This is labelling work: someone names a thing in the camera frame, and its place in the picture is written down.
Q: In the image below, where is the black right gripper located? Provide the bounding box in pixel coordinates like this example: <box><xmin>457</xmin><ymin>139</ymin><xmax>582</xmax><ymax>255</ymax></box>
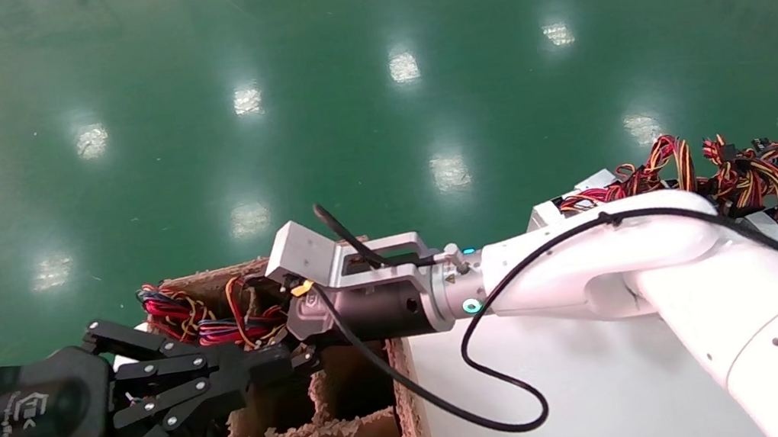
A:
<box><xmin>283</xmin><ymin>272</ymin><xmax>447</xmax><ymax>357</ymax></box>

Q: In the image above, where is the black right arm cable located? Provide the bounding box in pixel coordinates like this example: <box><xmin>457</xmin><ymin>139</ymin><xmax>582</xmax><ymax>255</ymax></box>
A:
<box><xmin>294</xmin><ymin>133</ymin><xmax>778</xmax><ymax>437</ymax></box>

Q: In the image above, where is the brown cardboard divider box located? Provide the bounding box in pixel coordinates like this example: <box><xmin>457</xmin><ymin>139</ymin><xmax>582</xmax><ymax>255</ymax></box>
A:
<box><xmin>106</xmin><ymin>230</ymin><xmax>434</xmax><ymax>437</ymax></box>

